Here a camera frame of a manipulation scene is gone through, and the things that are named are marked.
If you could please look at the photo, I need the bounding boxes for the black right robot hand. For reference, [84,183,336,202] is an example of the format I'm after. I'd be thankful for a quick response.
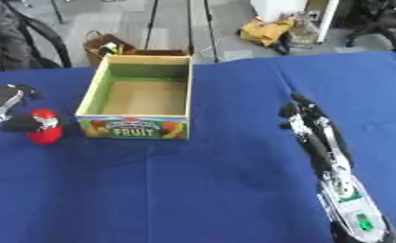
[275,91,357,181]

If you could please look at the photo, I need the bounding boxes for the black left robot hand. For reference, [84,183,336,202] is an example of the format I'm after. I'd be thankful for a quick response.
[0,83,60,146]

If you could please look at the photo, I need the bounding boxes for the red toy fruit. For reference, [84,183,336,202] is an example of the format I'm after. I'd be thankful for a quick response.
[26,108,65,145]

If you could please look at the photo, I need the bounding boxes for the tan cardboard box green inside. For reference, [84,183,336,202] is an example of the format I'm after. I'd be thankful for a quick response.
[74,54,195,140]

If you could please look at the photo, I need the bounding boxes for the black chair with grey coat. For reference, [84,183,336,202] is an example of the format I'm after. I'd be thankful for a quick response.
[0,0,73,72]

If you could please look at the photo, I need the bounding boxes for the brown woven basket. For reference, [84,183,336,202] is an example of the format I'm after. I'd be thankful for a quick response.
[81,29,138,67]

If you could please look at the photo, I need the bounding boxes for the yellow bag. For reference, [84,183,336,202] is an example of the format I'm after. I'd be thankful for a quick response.
[237,17,297,55]

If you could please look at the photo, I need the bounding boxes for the white cabinet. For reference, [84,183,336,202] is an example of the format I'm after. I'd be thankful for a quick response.
[249,0,341,45]

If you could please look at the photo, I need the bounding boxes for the black office chair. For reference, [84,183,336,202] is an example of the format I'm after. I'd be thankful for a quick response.
[344,0,396,54]

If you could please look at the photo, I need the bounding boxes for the black tripod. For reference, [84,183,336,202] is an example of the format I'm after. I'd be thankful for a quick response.
[142,0,221,64]

